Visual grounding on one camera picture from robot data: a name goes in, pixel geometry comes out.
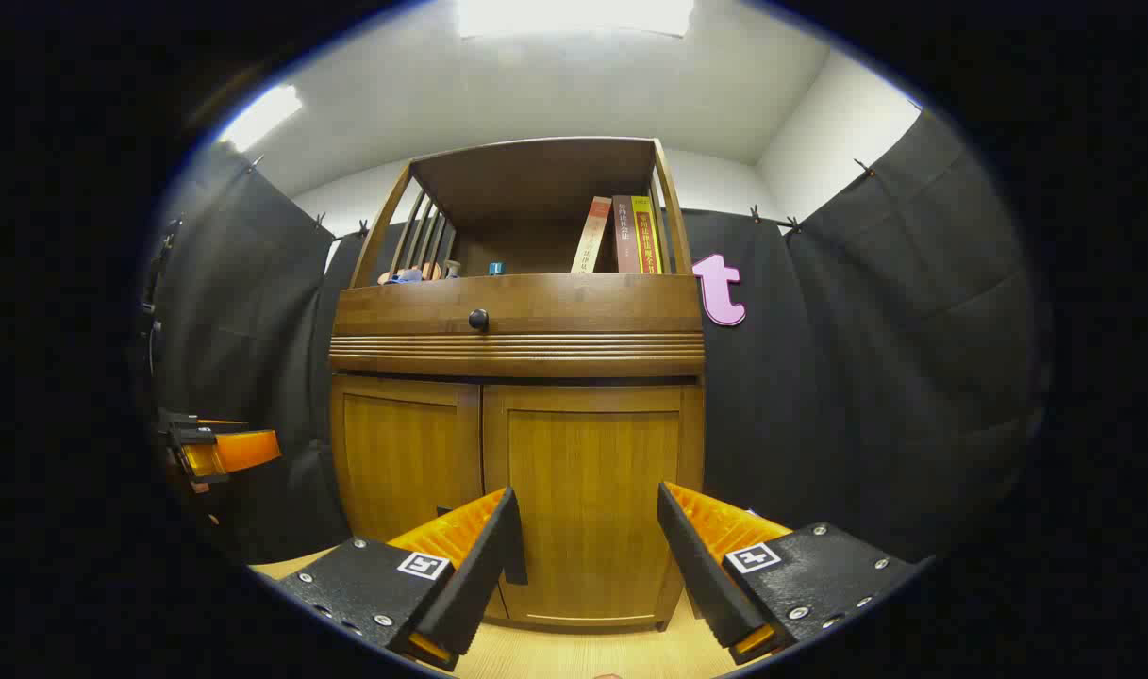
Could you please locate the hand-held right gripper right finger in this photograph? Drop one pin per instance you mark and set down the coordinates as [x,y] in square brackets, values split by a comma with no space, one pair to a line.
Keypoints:
[701,575]

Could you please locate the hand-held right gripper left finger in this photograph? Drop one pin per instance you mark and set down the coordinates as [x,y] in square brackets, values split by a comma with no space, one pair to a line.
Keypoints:
[479,575]

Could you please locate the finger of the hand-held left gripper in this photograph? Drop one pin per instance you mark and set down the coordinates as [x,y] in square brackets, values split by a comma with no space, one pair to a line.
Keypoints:
[243,451]
[220,423]

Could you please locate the wooden shoe cabinet door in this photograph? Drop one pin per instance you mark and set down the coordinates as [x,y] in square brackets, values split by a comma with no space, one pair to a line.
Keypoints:
[404,453]
[583,471]

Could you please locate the wooden double-door shoe cabinet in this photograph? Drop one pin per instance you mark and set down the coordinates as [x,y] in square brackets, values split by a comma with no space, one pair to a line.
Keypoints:
[526,189]

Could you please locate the wooden cabinet drawer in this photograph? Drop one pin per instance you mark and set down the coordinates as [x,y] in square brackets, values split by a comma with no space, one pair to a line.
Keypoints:
[583,302]

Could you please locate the crumpled blue white item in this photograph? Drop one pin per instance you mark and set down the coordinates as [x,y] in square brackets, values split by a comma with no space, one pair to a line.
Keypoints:
[406,276]

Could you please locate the black round drawer knob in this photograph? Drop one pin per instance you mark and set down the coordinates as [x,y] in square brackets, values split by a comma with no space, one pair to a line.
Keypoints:
[478,320]

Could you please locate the ceiling light panel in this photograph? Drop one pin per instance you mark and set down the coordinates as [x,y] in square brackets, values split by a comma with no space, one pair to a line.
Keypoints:
[262,115]
[574,14]

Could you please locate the yellow book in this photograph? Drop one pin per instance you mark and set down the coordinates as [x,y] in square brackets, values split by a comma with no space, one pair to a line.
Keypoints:
[647,240]

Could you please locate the dark red book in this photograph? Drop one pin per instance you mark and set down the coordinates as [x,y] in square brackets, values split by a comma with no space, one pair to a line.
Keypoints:
[623,236]

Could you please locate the beige red book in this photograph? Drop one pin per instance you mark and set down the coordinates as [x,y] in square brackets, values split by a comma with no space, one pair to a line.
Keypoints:
[590,240]

